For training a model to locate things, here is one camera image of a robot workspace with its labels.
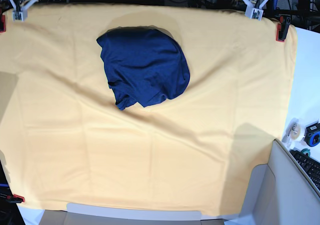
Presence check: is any blue long-sleeve shirt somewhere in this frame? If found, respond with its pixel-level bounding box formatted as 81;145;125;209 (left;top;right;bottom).
96;26;191;111

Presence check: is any red clamp top left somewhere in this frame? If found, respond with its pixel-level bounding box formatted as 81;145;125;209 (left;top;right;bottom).
0;8;6;33

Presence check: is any red clamp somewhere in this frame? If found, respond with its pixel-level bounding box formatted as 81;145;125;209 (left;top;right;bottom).
4;194;25;204
0;8;6;33
276;15;292;43

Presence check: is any red clamp top right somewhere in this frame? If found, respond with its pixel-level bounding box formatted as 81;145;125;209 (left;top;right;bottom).
276;15;292;43

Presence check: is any clear tape roll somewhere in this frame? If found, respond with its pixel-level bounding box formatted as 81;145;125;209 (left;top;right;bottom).
281;118;307;146

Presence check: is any yellow table cloth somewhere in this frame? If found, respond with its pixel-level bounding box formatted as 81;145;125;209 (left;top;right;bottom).
0;4;298;216

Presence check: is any blue tape measure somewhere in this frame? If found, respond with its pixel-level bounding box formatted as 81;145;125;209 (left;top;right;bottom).
304;122;320;147

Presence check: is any green tape roll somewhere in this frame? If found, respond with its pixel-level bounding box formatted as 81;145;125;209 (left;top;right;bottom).
300;148;311;157

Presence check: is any black keyboard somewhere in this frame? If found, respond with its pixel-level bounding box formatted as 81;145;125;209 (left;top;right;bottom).
289;150;320;197

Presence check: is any red clamp bottom left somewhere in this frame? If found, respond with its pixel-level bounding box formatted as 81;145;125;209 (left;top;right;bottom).
4;194;25;204

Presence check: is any white cardboard box right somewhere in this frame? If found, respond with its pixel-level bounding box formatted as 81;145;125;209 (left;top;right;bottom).
238;139;320;225

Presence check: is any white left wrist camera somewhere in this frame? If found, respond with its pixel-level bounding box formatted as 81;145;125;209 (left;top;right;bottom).
244;6;264;21

